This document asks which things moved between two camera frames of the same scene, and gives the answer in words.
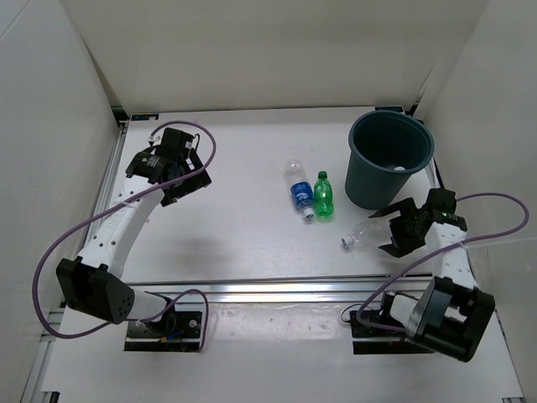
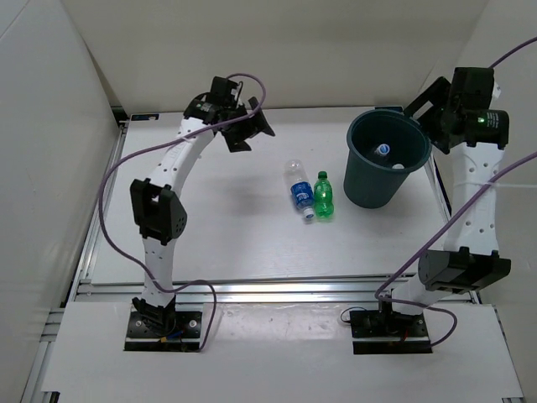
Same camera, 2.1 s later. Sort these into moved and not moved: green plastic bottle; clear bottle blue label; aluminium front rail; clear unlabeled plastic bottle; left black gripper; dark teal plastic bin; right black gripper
Moved: left black gripper; clear unlabeled plastic bottle; right black gripper
Not moved: green plastic bottle; clear bottle blue label; dark teal plastic bin; aluminium front rail
